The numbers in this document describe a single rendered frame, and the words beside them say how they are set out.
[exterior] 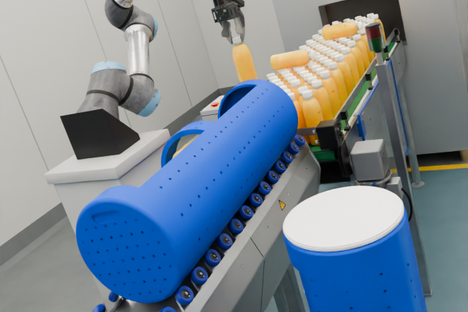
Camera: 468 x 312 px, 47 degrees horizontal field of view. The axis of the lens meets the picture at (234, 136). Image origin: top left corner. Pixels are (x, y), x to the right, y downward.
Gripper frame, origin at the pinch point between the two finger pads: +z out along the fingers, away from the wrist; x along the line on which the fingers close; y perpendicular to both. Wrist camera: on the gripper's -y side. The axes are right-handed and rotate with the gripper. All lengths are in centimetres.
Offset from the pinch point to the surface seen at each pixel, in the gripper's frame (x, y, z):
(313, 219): 47, 82, 32
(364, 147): 39, 0, 50
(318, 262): 51, 94, 36
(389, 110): 45, -25, 45
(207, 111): -21.3, 1.3, 26.3
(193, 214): 23, 93, 24
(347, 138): 32, -5, 47
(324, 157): 25, 7, 49
